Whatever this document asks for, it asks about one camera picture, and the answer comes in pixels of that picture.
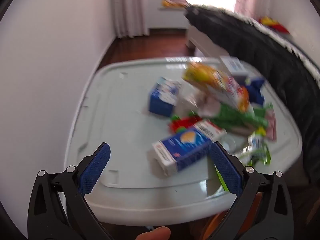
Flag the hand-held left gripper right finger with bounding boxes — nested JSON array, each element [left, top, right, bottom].
[[209, 141, 293, 240]]

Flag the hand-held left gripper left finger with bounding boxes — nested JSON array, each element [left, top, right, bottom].
[[28, 142, 111, 240]]

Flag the blue white drink carton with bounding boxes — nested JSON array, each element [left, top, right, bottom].
[[152, 120, 227, 177]]

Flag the green striped medicine box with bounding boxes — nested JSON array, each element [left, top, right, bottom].
[[200, 104, 277, 140]]

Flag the orange plastic bucket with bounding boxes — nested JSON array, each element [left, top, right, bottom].
[[201, 192, 263, 240]]

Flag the red toy car green wheels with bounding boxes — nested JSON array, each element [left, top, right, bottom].
[[167, 115, 200, 134]]

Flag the person's left hand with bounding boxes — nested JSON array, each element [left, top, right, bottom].
[[135, 226, 172, 240]]

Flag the green white foil wrapper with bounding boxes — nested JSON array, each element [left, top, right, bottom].
[[235, 130, 272, 167]]

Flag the white plastic table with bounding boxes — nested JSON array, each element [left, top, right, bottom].
[[64, 57, 303, 227]]

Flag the blue cloth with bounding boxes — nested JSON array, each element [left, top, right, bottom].
[[244, 78, 265, 105]]

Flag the yellow orange printed snack box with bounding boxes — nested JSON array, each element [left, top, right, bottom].
[[184, 62, 253, 113]]

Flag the small blue white carton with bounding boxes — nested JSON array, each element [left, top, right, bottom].
[[149, 77, 183, 117]]

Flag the small white box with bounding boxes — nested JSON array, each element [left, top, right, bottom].
[[220, 56, 249, 77]]

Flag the black white patterned bedsheet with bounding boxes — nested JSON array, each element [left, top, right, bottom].
[[215, 5, 320, 80]]

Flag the red yellow plush toy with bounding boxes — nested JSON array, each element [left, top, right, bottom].
[[259, 16, 289, 33]]

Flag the white patterned curtain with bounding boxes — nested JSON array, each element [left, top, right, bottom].
[[110, 0, 149, 38]]

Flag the white bed frame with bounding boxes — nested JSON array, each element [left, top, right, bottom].
[[186, 25, 230, 58]]

